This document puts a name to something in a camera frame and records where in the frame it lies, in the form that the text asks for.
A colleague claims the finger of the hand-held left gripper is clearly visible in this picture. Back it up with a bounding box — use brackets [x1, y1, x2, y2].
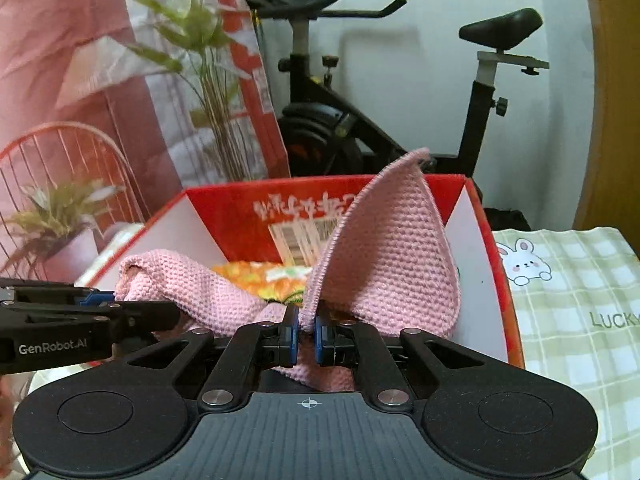
[107, 300, 181, 347]
[0, 277, 117, 311]

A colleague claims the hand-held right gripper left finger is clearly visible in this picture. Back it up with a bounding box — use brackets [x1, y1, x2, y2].
[100, 305, 300, 413]

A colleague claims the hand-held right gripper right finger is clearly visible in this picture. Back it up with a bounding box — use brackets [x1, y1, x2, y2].
[315, 312, 516, 413]

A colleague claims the orange floral soft pack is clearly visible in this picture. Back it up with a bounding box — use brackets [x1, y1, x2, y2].
[212, 260, 314, 307]

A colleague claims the pink knitted cloth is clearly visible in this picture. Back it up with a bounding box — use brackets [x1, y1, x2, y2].
[115, 147, 462, 392]

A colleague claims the red cardboard box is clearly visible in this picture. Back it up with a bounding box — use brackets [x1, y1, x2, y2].
[75, 174, 526, 369]

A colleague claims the black exercise bike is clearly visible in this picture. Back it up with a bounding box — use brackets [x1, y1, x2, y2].
[245, 0, 551, 182]

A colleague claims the green checked rabbit tablecloth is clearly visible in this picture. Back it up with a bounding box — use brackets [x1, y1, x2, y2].
[75, 222, 640, 480]

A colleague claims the wooden door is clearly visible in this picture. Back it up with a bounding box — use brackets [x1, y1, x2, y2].
[571, 0, 640, 257]

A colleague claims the printed wall cloth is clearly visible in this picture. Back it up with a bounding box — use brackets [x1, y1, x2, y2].
[0, 0, 291, 282]

